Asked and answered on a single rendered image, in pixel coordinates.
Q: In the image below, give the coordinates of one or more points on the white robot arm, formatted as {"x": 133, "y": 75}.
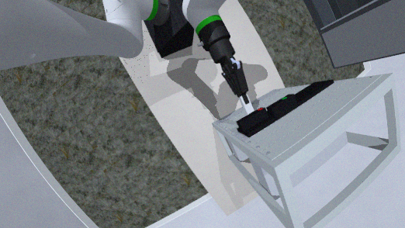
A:
{"x": 33, "y": 31}

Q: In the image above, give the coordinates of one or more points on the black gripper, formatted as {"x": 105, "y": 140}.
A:
{"x": 222, "y": 52}

